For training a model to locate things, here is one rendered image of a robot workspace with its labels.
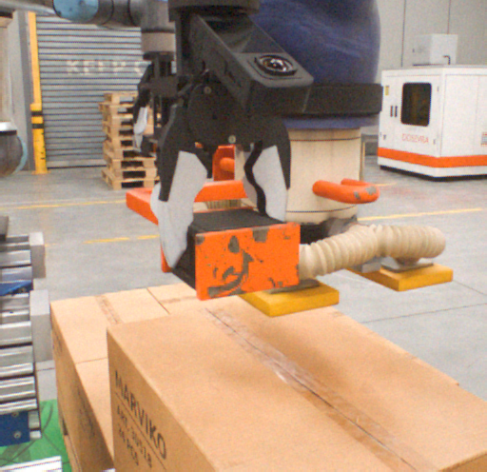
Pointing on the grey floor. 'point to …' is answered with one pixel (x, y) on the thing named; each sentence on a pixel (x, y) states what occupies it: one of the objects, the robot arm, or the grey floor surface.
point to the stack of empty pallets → (140, 171)
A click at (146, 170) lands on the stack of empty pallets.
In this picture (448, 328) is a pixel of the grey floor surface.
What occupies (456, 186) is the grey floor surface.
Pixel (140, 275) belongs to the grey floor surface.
